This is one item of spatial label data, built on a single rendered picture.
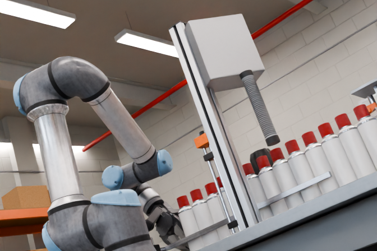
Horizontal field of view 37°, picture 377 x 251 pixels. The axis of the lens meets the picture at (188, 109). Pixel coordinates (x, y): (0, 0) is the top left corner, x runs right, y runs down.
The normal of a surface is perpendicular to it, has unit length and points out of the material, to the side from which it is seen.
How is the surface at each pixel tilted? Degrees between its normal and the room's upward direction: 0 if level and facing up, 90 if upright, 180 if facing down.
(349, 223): 90
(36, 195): 90
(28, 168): 90
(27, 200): 90
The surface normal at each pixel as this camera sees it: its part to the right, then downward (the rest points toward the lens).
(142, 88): 0.72, -0.46
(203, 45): 0.26, -0.43
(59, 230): -0.46, -0.20
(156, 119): -0.62, -0.09
